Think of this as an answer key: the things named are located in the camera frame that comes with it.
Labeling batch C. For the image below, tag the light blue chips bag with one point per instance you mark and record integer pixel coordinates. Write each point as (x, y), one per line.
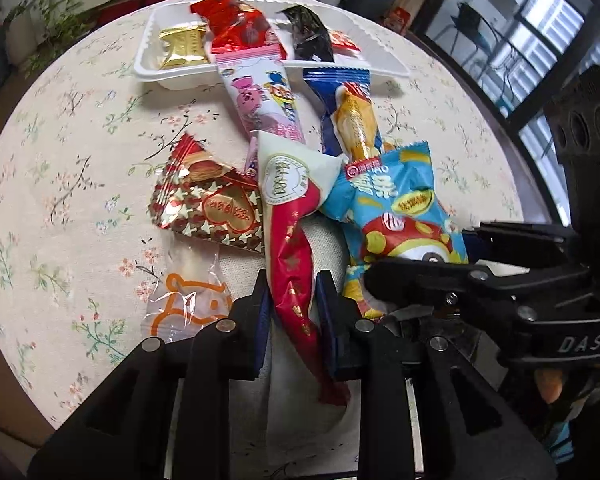
(388, 208)

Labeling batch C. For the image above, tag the red star heart candy packet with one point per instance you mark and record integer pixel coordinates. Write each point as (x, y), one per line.
(198, 196)

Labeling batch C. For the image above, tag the black balcony chair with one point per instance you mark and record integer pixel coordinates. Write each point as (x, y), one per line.
(477, 29)

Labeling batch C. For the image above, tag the person hand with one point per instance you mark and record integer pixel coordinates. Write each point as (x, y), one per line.
(550, 382)

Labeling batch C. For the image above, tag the black snack packet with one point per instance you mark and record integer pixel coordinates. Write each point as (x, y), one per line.
(310, 36)

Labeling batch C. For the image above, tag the blue orange cookie packet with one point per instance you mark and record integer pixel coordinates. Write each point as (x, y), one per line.
(348, 125)

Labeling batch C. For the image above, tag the gold foil snack packet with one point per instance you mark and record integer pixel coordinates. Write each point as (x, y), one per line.
(183, 45)

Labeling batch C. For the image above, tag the clear orange bear packet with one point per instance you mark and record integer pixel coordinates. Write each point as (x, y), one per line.
(192, 295)

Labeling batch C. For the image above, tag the red white cone snack packet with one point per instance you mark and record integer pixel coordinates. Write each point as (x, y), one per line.
(294, 181)

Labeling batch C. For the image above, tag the red gift box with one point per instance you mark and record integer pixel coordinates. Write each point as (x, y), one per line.
(397, 20)

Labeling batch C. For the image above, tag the white plastic tray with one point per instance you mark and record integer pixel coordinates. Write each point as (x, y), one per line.
(372, 54)

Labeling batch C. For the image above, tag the potted plant white pot left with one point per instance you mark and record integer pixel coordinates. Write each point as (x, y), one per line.
(57, 26)

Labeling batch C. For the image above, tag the pink cartoon snack packet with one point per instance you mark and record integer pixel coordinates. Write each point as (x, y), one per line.
(257, 83)

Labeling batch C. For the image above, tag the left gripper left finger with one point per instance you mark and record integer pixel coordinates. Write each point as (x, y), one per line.
(252, 315)

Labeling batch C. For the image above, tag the red snack bag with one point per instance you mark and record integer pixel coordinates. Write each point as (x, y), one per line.
(236, 26)

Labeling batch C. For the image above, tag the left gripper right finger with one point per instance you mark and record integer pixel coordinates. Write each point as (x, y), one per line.
(343, 332)

